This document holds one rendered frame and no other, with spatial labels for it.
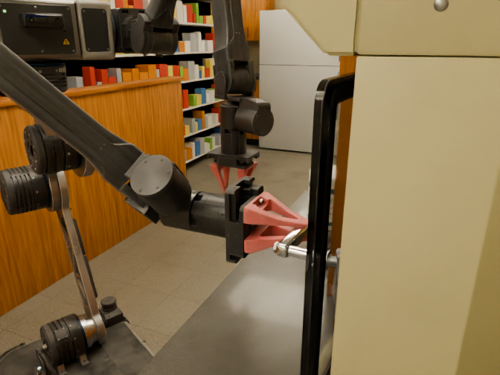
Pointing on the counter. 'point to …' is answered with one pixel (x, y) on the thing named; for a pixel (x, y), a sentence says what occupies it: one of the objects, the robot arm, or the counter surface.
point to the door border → (321, 210)
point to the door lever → (294, 239)
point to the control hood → (328, 23)
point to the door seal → (327, 210)
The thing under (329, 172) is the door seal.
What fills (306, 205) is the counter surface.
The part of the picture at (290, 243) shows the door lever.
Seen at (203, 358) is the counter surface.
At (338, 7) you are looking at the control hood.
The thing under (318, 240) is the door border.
